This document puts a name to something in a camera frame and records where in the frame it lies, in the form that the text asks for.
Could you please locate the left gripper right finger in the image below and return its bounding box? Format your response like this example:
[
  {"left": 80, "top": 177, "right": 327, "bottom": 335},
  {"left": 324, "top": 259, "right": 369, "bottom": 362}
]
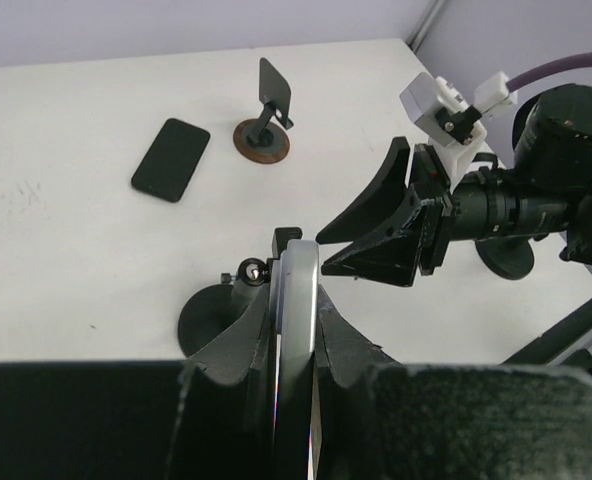
[{"left": 312, "top": 293, "right": 592, "bottom": 479}]

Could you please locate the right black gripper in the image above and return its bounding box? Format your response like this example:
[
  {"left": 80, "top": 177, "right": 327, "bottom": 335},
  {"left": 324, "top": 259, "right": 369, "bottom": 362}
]
[{"left": 316, "top": 136, "right": 458, "bottom": 287}]

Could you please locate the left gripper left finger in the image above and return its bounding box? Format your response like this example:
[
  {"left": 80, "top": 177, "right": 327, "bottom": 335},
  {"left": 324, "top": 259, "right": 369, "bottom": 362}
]
[{"left": 0, "top": 290, "right": 273, "bottom": 479}]

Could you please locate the black phone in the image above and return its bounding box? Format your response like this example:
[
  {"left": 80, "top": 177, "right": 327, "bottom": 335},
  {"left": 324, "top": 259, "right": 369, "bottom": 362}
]
[
  {"left": 269, "top": 239, "right": 319, "bottom": 479},
  {"left": 130, "top": 118, "right": 211, "bottom": 203}
]

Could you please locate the black phone stand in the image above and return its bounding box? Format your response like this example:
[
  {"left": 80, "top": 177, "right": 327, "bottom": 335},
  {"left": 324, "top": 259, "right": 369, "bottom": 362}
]
[
  {"left": 177, "top": 227, "right": 303, "bottom": 359},
  {"left": 475, "top": 237, "right": 535, "bottom": 281}
]

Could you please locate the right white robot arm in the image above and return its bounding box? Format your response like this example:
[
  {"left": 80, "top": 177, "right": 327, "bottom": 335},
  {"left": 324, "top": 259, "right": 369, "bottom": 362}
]
[{"left": 316, "top": 84, "right": 592, "bottom": 287}]

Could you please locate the brown disc small stand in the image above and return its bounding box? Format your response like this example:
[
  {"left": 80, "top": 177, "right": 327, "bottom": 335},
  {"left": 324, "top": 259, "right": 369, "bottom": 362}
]
[{"left": 233, "top": 57, "right": 294, "bottom": 165}]

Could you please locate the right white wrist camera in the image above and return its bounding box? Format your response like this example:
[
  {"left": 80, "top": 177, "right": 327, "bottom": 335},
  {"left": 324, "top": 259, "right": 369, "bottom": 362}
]
[{"left": 399, "top": 72, "right": 487, "bottom": 191}]

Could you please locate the right aluminium frame post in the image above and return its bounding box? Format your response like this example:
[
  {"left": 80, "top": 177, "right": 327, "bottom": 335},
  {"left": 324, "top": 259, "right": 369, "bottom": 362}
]
[{"left": 406, "top": 0, "right": 447, "bottom": 52}]

